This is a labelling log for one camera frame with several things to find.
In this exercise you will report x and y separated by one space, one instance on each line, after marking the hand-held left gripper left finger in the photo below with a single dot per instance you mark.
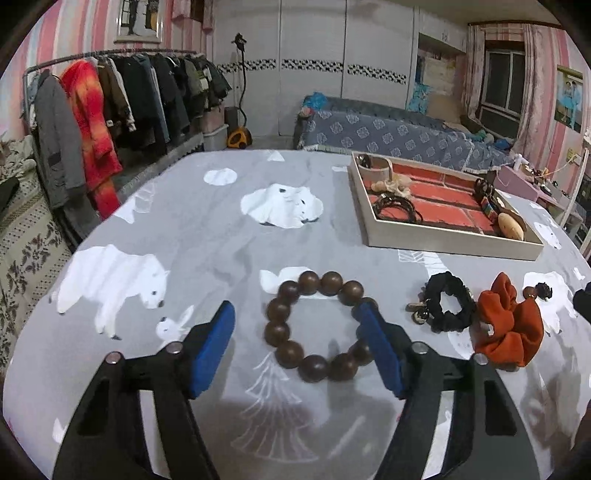
210 350

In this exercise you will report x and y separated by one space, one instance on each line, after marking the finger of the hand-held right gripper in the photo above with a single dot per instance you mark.
582 302

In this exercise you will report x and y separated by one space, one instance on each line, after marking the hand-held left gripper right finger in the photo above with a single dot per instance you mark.
383 350

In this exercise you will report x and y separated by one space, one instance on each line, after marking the tan oval hair clip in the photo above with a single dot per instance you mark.
510 226

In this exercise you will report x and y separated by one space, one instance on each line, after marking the beige jewelry tray red lining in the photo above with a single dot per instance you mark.
438 212

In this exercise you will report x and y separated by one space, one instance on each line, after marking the beige scrunchie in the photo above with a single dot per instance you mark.
392 184

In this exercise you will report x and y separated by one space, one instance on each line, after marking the grey wide bangle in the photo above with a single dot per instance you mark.
376 175

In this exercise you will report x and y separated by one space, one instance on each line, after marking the small brown bead charm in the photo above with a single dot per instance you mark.
420 316

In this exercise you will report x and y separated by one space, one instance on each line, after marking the black scrunchie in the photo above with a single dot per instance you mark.
457 323

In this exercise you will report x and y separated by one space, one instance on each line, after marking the orange scrunchie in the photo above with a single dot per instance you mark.
508 332

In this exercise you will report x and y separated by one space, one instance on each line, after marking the white framed mirror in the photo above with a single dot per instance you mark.
582 198

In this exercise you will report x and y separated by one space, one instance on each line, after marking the grey polar bear bedsheet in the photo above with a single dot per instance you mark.
207 230

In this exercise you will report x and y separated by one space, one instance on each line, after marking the pink table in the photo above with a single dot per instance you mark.
512 180

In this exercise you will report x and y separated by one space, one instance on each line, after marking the floral patterned cloth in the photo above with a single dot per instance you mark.
27 258

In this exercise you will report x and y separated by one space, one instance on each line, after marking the black yellow garment steamer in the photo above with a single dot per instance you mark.
239 137

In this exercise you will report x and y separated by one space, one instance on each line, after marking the pink storage box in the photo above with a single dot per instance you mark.
216 131

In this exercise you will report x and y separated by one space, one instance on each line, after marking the sofa with blue cover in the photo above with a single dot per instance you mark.
369 129

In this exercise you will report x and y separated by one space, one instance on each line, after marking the wide pink curtain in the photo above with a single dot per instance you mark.
538 83

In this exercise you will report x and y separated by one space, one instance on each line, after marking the window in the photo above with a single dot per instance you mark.
501 78

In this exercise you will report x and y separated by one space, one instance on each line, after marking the narrow pink curtain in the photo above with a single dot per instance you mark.
473 74

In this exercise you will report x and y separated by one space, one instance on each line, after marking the hanging blue cloth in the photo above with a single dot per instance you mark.
418 99

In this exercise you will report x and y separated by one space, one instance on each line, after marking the dark cloth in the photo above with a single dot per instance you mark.
7 196

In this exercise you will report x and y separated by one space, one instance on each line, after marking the crumpled blue cloth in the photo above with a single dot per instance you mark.
317 100

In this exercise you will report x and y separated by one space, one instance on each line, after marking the row of hanging clothes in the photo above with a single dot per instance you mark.
83 115

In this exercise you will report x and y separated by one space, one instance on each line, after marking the metal clothes rack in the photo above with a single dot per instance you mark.
92 54

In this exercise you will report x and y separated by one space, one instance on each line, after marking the white wardrobe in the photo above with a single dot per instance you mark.
314 27

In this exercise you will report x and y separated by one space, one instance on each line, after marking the wall poster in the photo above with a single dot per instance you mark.
569 97

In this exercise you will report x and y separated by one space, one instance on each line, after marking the framed wall picture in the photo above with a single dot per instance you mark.
138 18

